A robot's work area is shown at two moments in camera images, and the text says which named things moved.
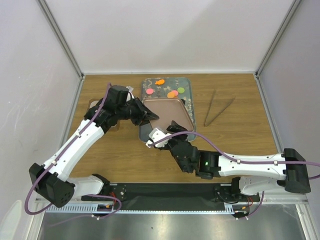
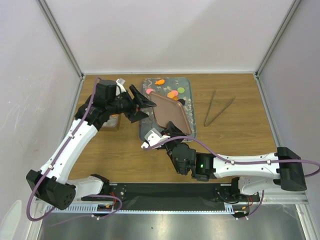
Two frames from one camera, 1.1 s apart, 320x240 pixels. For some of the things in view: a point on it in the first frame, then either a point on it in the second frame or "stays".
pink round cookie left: x=149 y=91 stays
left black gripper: x=144 y=115 to x=133 y=114
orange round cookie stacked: x=171 y=95 stays
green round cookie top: x=181 y=90 stays
